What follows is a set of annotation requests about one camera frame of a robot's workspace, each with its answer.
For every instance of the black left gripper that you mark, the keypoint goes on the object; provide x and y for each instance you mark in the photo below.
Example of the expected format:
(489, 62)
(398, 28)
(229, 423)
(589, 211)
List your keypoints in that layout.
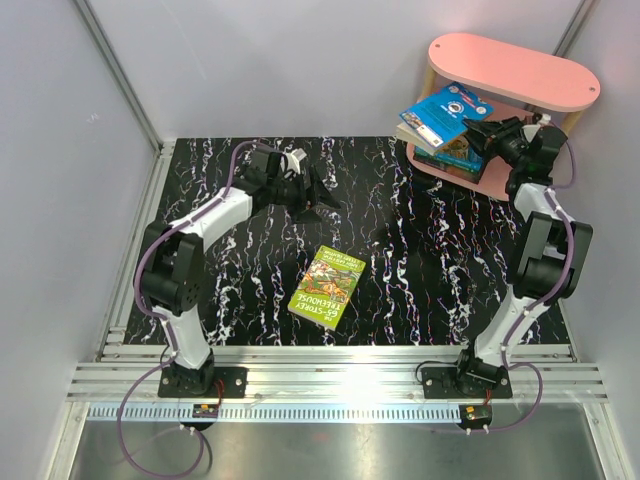
(315, 192)

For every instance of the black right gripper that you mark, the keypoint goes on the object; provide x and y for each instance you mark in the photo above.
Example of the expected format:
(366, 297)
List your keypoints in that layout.
(494, 132)

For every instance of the blue 26-Storey Treehouse book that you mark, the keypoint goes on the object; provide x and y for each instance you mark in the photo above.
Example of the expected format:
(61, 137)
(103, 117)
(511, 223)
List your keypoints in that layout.
(458, 154)

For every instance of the blue back-cover book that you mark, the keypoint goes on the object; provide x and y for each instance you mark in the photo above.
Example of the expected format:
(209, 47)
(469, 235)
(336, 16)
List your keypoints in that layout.
(434, 122)

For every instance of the Tale of Two Cities book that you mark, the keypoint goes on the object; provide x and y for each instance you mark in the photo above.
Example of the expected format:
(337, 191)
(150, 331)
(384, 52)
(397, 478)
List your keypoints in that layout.
(440, 170)

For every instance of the pink three-tier shelf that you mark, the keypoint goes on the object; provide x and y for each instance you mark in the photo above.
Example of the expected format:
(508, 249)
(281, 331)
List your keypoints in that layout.
(484, 65)

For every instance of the lime green book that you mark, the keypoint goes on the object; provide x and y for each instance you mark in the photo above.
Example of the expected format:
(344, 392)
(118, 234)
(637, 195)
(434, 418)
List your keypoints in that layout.
(326, 287)

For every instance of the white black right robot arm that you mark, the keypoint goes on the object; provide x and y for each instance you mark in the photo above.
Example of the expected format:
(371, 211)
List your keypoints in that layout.
(550, 253)

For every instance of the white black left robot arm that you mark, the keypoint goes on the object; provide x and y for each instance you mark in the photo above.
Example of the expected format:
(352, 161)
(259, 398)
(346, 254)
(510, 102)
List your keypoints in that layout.
(167, 280)

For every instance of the black marble pattern mat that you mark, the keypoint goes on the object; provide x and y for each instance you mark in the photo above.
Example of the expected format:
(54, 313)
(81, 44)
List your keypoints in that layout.
(435, 255)

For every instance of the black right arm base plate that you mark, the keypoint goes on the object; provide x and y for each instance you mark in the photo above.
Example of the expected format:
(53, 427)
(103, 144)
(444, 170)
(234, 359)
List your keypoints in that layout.
(445, 382)

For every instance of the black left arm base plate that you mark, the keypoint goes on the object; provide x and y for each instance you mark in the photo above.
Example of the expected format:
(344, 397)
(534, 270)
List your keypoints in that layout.
(230, 382)

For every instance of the aluminium rail frame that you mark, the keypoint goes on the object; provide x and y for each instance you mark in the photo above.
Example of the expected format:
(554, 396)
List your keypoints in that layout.
(365, 374)

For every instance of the left corner aluminium post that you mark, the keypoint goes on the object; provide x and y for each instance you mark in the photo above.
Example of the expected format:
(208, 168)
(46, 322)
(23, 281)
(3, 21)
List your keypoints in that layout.
(100, 39)

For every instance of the white slotted cable duct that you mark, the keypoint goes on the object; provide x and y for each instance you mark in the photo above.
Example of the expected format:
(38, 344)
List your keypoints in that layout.
(292, 413)

